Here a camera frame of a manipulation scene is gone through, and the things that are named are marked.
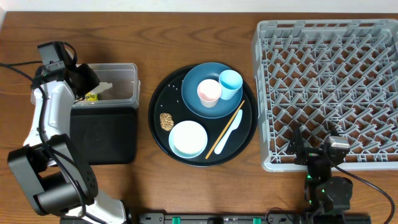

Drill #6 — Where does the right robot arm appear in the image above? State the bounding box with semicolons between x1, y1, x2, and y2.
286;128;353;223

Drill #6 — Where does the round black tray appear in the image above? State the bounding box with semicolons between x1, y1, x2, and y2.
148;64;258;167

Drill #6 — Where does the clear plastic bin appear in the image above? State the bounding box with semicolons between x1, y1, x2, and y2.
30;63;141;110

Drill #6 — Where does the grey dishwasher rack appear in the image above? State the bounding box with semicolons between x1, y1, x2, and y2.
251;19;397;172

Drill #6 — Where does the wooden chopstick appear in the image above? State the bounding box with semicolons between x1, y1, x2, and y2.
205;100;245;160

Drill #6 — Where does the light blue cup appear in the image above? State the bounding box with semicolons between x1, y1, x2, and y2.
218;70;243;100

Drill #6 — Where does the yellow foil snack wrapper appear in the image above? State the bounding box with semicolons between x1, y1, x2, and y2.
84;92;98;101

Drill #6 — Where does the pink cup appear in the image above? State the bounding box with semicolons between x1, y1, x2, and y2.
197;79;221;108

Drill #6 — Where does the dark blue plate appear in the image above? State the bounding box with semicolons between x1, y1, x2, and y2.
182;62;243;119

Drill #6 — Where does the white tissue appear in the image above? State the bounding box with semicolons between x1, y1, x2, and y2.
90;82;113;94

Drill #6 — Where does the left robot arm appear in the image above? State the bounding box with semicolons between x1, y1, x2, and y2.
7;64;131;223

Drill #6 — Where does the light blue bowl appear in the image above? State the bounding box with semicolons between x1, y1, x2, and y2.
169;121;208;159

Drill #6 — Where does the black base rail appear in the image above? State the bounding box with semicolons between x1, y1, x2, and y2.
127;211;371;224

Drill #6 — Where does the white plastic knife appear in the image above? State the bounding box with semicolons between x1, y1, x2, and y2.
214;110;243;154

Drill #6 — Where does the brown cookie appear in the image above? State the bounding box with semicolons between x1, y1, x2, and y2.
159;113;174;131

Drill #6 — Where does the black rectangular tray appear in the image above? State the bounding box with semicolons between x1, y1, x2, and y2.
70;107;137;165

